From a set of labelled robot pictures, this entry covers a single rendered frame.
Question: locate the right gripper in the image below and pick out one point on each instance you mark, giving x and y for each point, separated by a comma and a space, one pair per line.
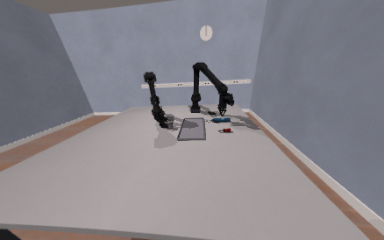
162, 121

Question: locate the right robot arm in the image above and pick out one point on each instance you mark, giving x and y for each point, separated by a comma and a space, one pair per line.
158, 113

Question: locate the grey metal bracket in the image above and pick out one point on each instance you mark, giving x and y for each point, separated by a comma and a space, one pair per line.
169, 118

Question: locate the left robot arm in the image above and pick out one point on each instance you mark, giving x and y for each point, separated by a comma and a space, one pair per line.
221, 88

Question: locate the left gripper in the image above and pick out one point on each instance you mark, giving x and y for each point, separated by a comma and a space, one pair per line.
221, 108

